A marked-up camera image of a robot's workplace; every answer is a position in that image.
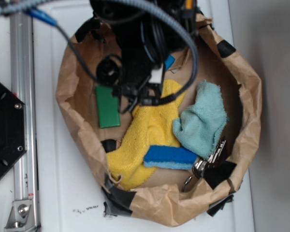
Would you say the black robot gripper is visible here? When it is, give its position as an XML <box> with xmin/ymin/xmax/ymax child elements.
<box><xmin>89</xmin><ymin>0</ymin><xmax>199</xmax><ymax>107</ymax></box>

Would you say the blue rectangular block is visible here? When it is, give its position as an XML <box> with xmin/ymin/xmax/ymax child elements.
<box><xmin>164</xmin><ymin>54</ymin><xmax>175</xmax><ymax>70</ymax></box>

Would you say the green rectangular block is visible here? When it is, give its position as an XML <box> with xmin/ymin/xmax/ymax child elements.
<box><xmin>95</xmin><ymin>86</ymin><xmax>120</xmax><ymax>129</ymax></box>

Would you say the yellow microfiber cloth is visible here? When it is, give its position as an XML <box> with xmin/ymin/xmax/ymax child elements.
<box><xmin>106</xmin><ymin>93</ymin><xmax>185</xmax><ymax>190</ymax></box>

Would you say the light teal cloth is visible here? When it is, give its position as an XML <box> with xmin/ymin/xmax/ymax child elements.
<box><xmin>173</xmin><ymin>80</ymin><xmax>228</xmax><ymax>160</ymax></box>

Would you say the blue sponge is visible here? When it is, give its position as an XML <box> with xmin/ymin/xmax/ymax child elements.
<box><xmin>144</xmin><ymin>145</ymin><xmax>198</xmax><ymax>170</ymax></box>

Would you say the brown paper bag bin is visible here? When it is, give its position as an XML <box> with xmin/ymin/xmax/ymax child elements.
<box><xmin>56</xmin><ymin>14</ymin><xmax>262</xmax><ymax>227</ymax></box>

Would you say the blue cable connector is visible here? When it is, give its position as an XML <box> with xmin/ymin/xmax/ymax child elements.
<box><xmin>25</xmin><ymin>8</ymin><xmax>58</xmax><ymax>27</ymax></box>

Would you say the aluminium extrusion rail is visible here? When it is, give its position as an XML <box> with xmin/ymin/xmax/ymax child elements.
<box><xmin>10</xmin><ymin>13</ymin><xmax>41</xmax><ymax>232</ymax></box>

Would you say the grey braided cable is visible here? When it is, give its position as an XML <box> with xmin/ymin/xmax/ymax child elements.
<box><xmin>0</xmin><ymin>0</ymin><xmax>200</xmax><ymax>107</ymax></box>

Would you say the black octagonal mount plate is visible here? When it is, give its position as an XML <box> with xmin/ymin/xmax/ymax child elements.
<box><xmin>0</xmin><ymin>82</ymin><xmax>26</xmax><ymax>180</ymax></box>

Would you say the silver corner bracket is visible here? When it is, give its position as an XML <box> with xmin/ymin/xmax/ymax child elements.
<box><xmin>4</xmin><ymin>199</ymin><xmax>35</xmax><ymax>232</ymax></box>

